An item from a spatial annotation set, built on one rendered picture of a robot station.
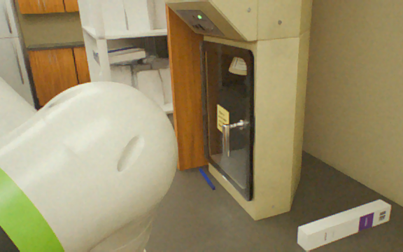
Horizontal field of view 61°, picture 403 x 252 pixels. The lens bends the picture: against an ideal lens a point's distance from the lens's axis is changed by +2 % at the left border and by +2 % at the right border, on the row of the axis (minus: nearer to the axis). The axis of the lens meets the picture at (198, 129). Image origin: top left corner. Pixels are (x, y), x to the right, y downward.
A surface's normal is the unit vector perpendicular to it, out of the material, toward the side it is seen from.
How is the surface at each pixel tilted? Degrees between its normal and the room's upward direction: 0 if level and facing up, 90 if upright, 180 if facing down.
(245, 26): 90
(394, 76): 90
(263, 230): 0
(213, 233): 0
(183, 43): 90
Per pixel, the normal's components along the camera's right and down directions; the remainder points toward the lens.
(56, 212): 0.65, -0.05
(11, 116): 0.31, -0.67
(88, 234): 0.74, 0.41
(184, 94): 0.36, 0.31
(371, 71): -0.93, 0.17
